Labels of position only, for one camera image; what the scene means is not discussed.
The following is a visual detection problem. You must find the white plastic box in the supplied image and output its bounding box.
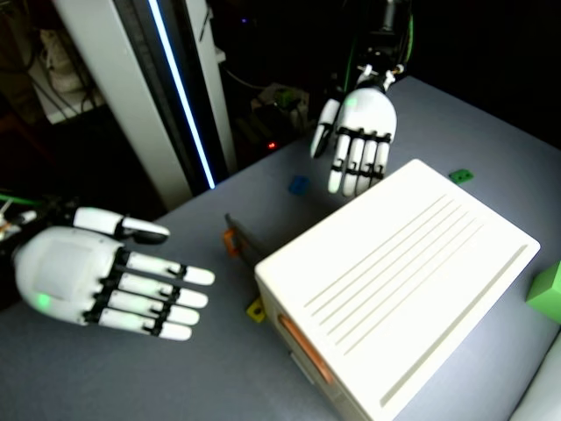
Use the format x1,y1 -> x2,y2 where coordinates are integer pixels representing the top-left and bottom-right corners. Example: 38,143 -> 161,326
253,158 -> 541,421

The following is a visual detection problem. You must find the large light green cube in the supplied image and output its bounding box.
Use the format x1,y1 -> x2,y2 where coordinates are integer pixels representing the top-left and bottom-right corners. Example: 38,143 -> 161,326
525,260 -> 561,325

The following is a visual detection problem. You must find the white power strip green plug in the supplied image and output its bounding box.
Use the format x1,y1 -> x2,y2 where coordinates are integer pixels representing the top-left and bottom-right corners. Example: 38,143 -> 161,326
252,82 -> 312,132

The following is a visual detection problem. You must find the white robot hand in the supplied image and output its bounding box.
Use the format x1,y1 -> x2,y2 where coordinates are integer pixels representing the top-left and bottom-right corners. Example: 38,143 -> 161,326
309,85 -> 398,197
12,206 -> 216,342

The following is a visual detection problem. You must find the small yellow block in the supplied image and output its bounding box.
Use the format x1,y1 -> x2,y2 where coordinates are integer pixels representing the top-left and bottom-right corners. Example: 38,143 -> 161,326
245,296 -> 267,325

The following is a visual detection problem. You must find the grey panel with orange clip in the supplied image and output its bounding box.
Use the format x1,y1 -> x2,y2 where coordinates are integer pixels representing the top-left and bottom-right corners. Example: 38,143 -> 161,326
223,213 -> 275,268

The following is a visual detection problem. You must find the blue white light strip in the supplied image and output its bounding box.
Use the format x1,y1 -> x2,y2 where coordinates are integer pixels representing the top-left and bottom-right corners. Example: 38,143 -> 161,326
147,0 -> 217,189

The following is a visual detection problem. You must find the dark device with red light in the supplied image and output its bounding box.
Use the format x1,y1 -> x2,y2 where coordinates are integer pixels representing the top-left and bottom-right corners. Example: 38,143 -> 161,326
236,113 -> 281,153

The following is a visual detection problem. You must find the white upright column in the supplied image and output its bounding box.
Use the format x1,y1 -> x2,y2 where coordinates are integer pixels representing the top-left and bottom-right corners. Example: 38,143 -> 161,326
52,0 -> 240,210

